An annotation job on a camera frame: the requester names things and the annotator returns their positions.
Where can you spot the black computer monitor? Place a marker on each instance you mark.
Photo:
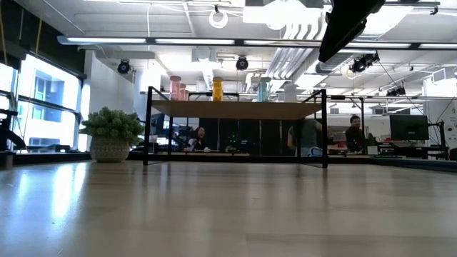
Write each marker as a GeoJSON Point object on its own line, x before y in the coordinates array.
{"type": "Point", "coordinates": [159, 125]}
{"type": "Point", "coordinates": [408, 127]}

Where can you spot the black curved equipment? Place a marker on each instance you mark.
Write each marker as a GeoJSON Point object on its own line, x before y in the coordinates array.
{"type": "Point", "coordinates": [7, 125]}

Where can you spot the silver ventilation duct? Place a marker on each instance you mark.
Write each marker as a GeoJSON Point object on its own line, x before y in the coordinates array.
{"type": "Point", "coordinates": [330, 66]}

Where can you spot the black ceiling rail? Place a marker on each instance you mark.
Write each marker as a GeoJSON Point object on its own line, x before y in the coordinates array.
{"type": "Point", "coordinates": [414, 3]}

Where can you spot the green plant in white pot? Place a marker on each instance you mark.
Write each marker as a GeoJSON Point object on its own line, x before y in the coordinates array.
{"type": "Point", "coordinates": [112, 135]}

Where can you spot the white blue round object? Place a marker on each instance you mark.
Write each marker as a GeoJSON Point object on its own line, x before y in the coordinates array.
{"type": "Point", "coordinates": [316, 152]}

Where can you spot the amber medicine bottle white cap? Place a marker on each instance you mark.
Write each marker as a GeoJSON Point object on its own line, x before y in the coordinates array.
{"type": "Point", "coordinates": [218, 90]}

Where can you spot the person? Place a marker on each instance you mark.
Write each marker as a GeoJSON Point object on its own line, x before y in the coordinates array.
{"type": "Point", "coordinates": [197, 141]}
{"type": "Point", "coordinates": [307, 135]}
{"type": "Point", "coordinates": [354, 137]}

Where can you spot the black round ceiling spotlight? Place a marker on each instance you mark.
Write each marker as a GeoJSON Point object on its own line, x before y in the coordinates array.
{"type": "Point", "coordinates": [242, 63]}
{"type": "Point", "coordinates": [124, 66]}

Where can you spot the wooden shelf black metal frame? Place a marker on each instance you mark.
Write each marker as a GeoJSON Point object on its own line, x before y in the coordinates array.
{"type": "Point", "coordinates": [232, 110]}

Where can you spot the black ceiling track spotlight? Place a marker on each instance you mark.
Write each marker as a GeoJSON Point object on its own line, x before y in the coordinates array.
{"type": "Point", "coordinates": [396, 92]}
{"type": "Point", "coordinates": [358, 65]}

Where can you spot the large window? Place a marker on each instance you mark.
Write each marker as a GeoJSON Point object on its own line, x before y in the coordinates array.
{"type": "Point", "coordinates": [46, 121]}

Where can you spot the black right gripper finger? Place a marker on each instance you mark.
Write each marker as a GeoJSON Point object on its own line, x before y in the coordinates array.
{"type": "Point", "coordinates": [339, 35]}

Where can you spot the black equipment stand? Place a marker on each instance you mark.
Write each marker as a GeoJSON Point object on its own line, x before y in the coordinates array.
{"type": "Point", "coordinates": [443, 139]}

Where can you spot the small clear jar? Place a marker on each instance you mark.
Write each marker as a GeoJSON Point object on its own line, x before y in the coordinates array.
{"type": "Point", "coordinates": [263, 91]}

